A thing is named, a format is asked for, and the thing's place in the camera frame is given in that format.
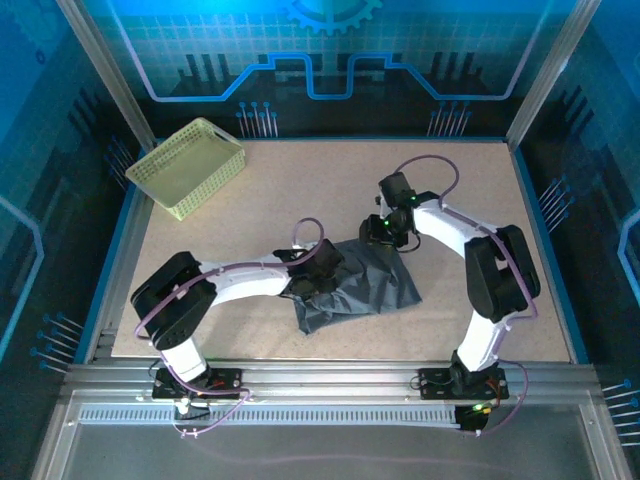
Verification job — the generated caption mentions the grey t-shirt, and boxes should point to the grey t-shirt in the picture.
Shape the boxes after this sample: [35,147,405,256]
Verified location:
[292,237,424,337]

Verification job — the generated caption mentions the green plastic basket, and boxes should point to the green plastic basket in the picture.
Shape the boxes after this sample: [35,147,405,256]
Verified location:
[124,117,248,221]

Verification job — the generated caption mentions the black controller box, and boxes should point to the black controller box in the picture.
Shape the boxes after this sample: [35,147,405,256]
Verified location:
[457,404,494,436]
[173,399,211,434]

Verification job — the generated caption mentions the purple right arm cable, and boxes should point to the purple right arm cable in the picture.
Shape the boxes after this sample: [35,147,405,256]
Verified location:
[397,154,540,439]

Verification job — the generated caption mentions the aluminium mounting rail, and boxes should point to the aluminium mounting rail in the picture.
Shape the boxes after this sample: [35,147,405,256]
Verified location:
[62,359,601,404]

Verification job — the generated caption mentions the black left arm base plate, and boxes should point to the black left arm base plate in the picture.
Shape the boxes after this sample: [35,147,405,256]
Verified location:
[152,367,245,401]

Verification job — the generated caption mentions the slotted grey cable duct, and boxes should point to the slotted grey cable duct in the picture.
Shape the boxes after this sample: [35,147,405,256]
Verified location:
[79,403,464,429]

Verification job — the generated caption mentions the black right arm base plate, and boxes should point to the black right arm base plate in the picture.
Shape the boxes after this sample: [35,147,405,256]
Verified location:
[417,367,510,401]

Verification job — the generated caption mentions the aluminium frame post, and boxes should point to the aluminium frame post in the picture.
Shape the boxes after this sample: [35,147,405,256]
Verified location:
[504,0,599,149]
[54,0,159,149]

